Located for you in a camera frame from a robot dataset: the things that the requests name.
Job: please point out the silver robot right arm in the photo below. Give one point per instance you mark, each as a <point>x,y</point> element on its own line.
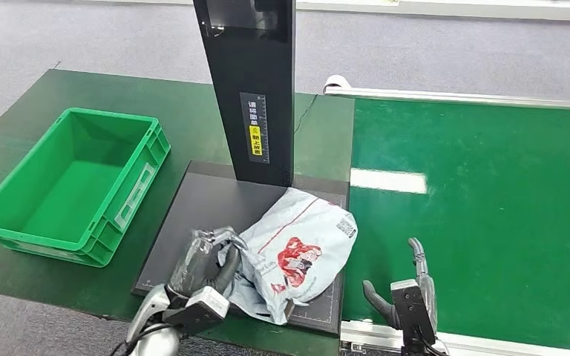
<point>420,348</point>

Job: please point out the green plastic crate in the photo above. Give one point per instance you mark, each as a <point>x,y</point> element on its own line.
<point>68,182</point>

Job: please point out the white conveyor end roller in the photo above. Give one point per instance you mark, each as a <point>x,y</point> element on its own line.
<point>335,81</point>

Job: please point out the silver conveyor side rail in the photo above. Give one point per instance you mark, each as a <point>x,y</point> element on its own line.
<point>462,97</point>
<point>511,346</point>

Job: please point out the green conveyor belt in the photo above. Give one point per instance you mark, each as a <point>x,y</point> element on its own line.
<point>486,162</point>

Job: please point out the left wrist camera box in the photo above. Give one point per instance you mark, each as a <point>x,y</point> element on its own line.
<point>199,309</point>

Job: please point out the white plastic mailer package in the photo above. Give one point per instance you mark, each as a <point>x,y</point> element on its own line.
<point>299,245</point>

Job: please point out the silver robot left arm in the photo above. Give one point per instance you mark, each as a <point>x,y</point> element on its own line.
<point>152,324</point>

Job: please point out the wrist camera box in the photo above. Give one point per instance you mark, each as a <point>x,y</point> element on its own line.
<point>412,309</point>
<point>199,309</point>

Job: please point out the black weighing device with column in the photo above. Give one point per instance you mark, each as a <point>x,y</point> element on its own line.
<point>245,123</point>

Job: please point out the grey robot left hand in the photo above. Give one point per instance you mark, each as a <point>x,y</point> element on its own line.
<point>196,265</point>

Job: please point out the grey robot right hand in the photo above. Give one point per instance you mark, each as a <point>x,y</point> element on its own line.
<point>425,290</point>

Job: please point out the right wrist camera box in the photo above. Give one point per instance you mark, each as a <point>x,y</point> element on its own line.
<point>412,309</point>

